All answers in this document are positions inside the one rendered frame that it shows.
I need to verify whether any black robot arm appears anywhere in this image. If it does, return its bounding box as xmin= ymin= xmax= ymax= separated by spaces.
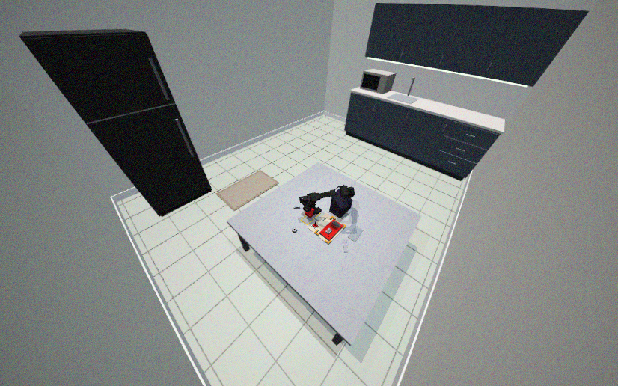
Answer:
xmin=299 ymin=186 xmax=355 ymax=212

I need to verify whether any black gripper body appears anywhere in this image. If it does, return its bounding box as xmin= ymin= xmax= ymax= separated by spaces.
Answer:
xmin=308 ymin=203 xmax=322 ymax=215

